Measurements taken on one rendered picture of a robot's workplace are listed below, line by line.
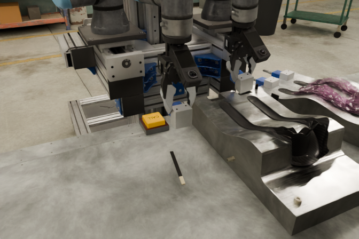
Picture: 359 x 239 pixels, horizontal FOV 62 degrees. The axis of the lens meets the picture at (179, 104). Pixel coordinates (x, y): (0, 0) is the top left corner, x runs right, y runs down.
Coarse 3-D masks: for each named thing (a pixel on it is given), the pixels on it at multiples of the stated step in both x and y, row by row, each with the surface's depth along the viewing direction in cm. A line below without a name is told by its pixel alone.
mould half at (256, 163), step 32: (224, 96) 101; (256, 96) 101; (224, 128) 85; (224, 160) 85; (256, 160) 70; (288, 160) 72; (320, 160) 76; (352, 160) 77; (256, 192) 73; (288, 192) 67; (320, 192) 67; (352, 192) 67; (288, 224) 64
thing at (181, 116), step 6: (174, 102) 86; (180, 102) 86; (174, 108) 80; (180, 108) 80; (186, 108) 80; (168, 114) 85; (174, 114) 80; (180, 114) 79; (186, 114) 80; (174, 120) 80; (180, 120) 80; (186, 120) 81; (174, 126) 81; (180, 126) 81; (186, 126) 82
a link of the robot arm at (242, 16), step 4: (232, 8) 87; (256, 8) 86; (232, 12) 87; (236, 12) 87; (240, 12) 86; (244, 12) 85; (248, 12) 85; (252, 12) 86; (256, 12) 87; (232, 16) 89; (236, 16) 87; (240, 16) 86; (244, 16) 86; (248, 16) 86; (252, 16) 86; (256, 16) 88; (236, 20) 88; (240, 20) 87; (244, 20) 87; (248, 20) 87; (252, 20) 87
